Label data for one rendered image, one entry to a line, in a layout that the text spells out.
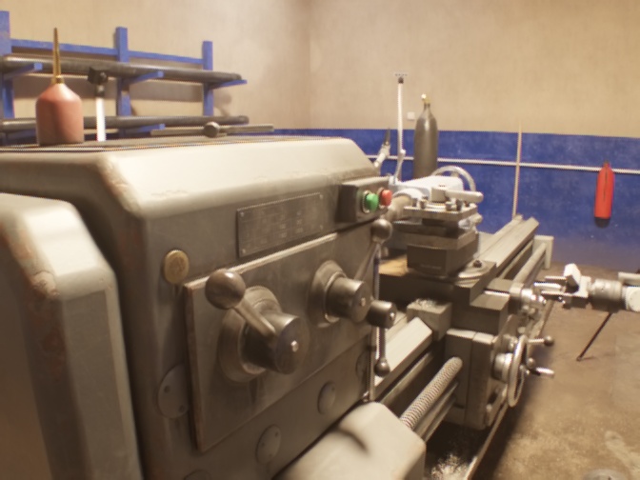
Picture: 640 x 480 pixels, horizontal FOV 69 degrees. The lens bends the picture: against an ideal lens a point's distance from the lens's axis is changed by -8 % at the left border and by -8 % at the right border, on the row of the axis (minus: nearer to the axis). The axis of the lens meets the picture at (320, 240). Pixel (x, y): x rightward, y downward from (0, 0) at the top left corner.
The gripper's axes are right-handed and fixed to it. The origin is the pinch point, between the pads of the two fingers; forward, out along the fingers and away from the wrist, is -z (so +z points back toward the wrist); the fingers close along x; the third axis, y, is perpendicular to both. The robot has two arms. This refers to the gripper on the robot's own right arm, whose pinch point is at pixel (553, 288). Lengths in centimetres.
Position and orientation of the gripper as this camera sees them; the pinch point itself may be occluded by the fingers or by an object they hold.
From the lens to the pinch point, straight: 152.6
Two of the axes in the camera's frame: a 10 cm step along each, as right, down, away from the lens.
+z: 8.5, 1.2, -5.2
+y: 2.7, 7.5, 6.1
